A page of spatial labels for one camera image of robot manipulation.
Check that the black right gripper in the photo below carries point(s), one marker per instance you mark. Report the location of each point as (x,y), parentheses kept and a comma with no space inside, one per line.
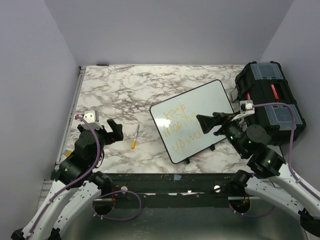
(207,122)

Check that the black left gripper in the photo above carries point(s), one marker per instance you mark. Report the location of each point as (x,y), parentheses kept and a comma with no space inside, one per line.
(117,130)

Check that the white whiteboard with black frame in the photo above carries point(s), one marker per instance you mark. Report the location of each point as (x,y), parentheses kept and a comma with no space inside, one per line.
(177,125)

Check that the yellow marker cap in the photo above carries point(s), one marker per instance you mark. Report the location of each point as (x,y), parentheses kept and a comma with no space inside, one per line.
(133,145)

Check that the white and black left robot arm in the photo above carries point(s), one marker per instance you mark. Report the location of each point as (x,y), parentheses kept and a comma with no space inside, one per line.
(75,185)

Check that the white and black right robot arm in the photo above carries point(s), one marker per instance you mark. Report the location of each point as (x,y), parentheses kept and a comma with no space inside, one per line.
(271,179)

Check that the blue tape piece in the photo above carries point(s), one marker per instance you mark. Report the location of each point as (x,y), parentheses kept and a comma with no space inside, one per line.
(177,177)

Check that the black plastic toolbox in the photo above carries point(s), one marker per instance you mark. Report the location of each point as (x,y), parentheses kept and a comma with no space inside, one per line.
(263,83)

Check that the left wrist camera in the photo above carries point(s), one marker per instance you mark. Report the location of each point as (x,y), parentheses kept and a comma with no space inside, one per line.
(92,117)

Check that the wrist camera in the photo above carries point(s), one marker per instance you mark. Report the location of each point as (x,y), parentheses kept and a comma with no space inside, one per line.
(246,108)
(92,117)

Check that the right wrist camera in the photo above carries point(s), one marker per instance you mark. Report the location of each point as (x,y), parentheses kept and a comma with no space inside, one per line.
(246,108)

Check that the small dark wall clip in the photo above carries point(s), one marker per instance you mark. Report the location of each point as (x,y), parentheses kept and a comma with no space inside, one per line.
(102,64)

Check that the aluminium frame profile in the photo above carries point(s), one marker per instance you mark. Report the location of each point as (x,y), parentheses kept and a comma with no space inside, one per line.
(52,89)

